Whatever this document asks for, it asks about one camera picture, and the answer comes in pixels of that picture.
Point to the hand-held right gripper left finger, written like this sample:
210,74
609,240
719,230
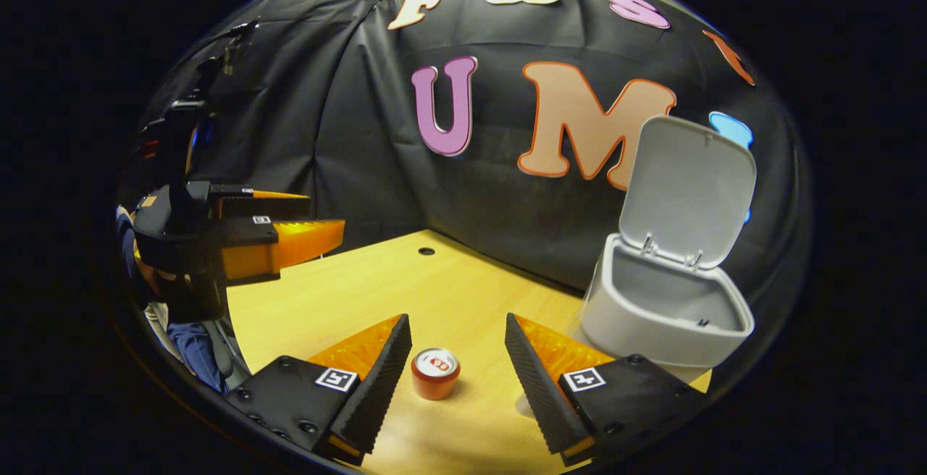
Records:
376,395

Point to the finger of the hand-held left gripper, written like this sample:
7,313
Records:
246,236
261,206

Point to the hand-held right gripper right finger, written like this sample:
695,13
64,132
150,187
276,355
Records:
543,395

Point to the red pop can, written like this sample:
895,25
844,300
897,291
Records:
434,384

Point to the grey desktop garbage bin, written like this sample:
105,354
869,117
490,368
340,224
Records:
652,330

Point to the person's white top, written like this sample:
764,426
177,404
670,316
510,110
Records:
158,326

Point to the person's blue trousers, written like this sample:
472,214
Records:
195,352

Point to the black backdrop cloth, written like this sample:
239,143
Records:
347,135

